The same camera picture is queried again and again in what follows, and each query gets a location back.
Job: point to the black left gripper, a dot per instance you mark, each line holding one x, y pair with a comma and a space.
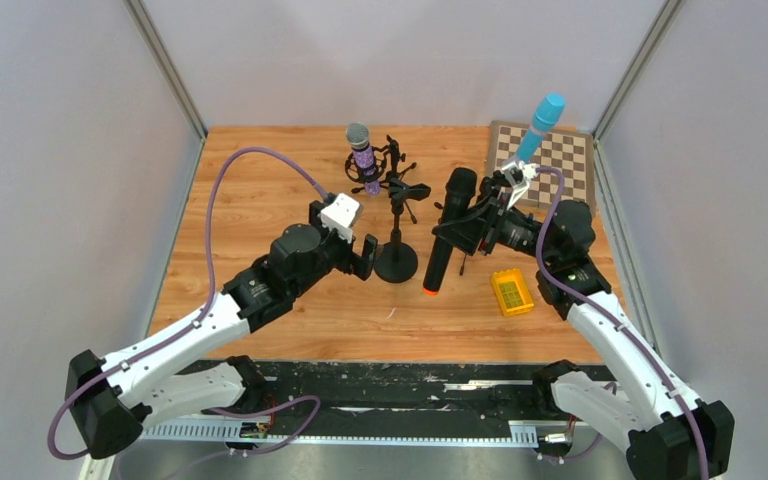
349, 253

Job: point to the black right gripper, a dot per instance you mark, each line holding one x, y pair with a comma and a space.
490, 225

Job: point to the round base microphone stand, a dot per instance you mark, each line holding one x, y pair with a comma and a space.
397, 261

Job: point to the black tripod clip stand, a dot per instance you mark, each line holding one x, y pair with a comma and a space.
461, 193

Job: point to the tripod stand with shock mount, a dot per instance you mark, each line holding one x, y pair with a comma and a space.
384, 169

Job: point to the purple glitter microphone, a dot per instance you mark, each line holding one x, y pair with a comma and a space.
362, 166

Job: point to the blue toy microphone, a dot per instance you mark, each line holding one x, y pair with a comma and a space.
545, 118

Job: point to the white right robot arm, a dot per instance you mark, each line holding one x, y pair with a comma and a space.
662, 426

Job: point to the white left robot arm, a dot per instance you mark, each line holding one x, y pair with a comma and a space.
113, 398

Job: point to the yellow toy brick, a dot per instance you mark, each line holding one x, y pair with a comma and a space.
511, 292

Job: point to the wooden chessboard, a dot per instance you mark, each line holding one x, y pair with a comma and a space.
568, 151

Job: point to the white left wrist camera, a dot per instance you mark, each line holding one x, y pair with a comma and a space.
341, 215

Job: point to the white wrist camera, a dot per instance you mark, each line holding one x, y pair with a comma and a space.
341, 215
518, 174

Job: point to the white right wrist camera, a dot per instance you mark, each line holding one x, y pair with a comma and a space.
518, 174

